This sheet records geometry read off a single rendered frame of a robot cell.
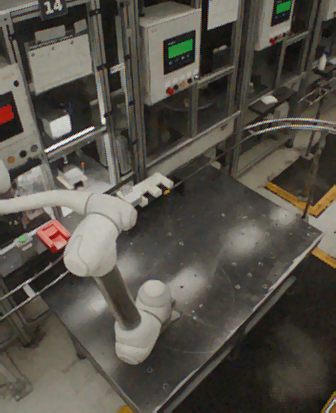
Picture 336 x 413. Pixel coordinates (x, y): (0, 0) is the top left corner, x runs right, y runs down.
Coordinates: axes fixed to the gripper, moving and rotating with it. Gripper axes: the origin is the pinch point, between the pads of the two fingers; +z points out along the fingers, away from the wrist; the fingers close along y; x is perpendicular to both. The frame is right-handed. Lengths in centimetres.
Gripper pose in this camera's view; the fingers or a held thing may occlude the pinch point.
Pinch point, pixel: (17, 227)
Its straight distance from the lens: 189.6
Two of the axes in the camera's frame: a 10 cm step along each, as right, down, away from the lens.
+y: -7.2, 4.8, -5.1
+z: 0.2, 7.4, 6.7
